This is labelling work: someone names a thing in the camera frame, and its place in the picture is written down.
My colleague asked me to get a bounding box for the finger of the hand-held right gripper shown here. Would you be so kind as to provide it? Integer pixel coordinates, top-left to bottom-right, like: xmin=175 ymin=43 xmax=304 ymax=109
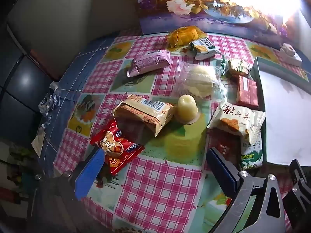
xmin=282 ymin=159 xmax=311 ymax=227

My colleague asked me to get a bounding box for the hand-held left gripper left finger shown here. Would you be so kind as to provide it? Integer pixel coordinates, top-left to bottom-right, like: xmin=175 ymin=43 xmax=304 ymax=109
xmin=36 ymin=148 xmax=107 ymax=233

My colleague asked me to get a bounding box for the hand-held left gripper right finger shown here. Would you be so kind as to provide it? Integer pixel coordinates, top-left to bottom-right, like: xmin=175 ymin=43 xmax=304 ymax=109
xmin=206 ymin=148 xmax=287 ymax=233

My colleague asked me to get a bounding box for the green white biscuit packet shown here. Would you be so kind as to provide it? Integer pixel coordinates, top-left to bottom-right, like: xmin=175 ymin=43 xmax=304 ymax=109
xmin=239 ymin=131 xmax=264 ymax=171

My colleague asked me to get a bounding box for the red heart snack packet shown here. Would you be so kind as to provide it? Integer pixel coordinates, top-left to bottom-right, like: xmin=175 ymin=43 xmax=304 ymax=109
xmin=89 ymin=119 xmax=145 ymax=176

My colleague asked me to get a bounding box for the pale green pastry packet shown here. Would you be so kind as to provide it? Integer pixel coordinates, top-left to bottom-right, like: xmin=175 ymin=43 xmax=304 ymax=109
xmin=207 ymin=103 xmax=266 ymax=145

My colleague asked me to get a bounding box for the teal rimmed white box tray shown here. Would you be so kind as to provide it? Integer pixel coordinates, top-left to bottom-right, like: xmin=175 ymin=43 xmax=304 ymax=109
xmin=250 ymin=56 xmax=311 ymax=165

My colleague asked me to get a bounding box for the tan cracker packet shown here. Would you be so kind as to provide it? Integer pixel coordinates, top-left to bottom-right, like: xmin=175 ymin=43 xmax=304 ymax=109
xmin=113 ymin=94 xmax=176 ymax=137

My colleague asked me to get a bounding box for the pink snack packet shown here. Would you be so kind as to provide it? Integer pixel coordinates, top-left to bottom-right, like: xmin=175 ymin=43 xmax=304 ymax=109
xmin=127 ymin=49 xmax=171 ymax=78

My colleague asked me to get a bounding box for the dark red snack packet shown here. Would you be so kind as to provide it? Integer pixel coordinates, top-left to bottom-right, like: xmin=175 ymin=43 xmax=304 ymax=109
xmin=206 ymin=129 xmax=241 ymax=162

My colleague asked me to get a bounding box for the white paper scrap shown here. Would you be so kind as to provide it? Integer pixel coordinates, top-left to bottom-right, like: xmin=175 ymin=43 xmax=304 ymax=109
xmin=31 ymin=130 xmax=45 ymax=158

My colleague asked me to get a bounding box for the yellow jelly cup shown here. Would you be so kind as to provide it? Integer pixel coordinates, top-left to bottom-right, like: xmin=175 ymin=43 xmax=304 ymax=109
xmin=174 ymin=93 xmax=201 ymax=126

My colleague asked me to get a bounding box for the crumpled silver wrapper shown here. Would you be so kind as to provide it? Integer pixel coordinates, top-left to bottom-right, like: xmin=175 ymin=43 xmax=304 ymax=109
xmin=38 ymin=81 xmax=61 ymax=116

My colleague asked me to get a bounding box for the red brown snack packet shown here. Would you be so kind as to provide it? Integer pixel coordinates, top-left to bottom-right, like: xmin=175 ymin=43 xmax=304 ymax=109
xmin=236 ymin=75 xmax=259 ymax=110

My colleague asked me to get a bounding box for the clear wrapped white bun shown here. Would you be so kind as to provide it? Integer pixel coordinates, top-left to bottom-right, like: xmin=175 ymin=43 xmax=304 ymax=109
xmin=175 ymin=59 xmax=227 ymax=103

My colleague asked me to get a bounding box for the gold green snack packet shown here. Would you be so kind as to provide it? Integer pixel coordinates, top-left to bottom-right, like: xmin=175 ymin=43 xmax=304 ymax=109
xmin=222 ymin=58 xmax=251 ymax=78

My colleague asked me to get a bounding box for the dark glossy cabinet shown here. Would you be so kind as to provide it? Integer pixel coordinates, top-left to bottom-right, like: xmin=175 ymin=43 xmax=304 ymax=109
xmin=0 ymin=22 xmax=52 ymax=141

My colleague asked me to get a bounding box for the green white snack packet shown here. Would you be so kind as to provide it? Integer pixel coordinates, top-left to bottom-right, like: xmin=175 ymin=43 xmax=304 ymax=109
xmin=189 ymin=37 xmax=221 ymax=60

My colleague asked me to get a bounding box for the white power strip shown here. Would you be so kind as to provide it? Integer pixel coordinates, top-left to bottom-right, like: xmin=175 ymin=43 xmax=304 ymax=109
xmin=279 ymin=42 xmax=303 ymax=66

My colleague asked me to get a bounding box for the orange snack packet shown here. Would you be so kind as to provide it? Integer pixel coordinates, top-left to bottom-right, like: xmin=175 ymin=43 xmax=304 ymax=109
xmin=167 ymin=26 xmax=206 ymax=49

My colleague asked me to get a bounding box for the floral painting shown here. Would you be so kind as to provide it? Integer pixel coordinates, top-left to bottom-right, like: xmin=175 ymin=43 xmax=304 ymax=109
xmin=128 ymin=0 xmax=307 ymax=50

